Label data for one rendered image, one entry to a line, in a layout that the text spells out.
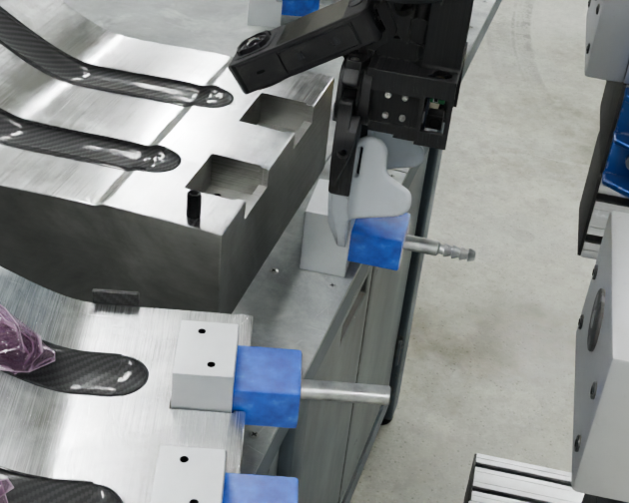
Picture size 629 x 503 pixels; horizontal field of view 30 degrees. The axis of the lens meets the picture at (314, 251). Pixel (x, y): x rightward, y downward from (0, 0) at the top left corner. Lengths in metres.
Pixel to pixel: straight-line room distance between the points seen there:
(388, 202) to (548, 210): 1.76
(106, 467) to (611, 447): 0.27
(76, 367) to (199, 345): 0.08
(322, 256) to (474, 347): 1.27
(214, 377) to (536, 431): 1.37
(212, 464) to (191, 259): 0.21
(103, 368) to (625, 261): 0.32
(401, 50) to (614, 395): 0.33
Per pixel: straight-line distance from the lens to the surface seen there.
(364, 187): 0.85
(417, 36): 0.82
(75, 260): 0.85
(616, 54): 1.03
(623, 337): 0.58
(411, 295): 1.79
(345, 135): 0.82
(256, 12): 1.29
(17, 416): 0.70
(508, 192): 2.63
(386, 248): 0.89
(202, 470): 0.63
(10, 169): 0.87
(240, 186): 0.88
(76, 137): 0.91
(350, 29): 0.81
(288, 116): 0.97
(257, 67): 0.83
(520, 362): 2.15
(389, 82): 0.81
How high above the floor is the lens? 1.33
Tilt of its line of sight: 35 degrees down
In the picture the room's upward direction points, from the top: 6 degrees clockwise
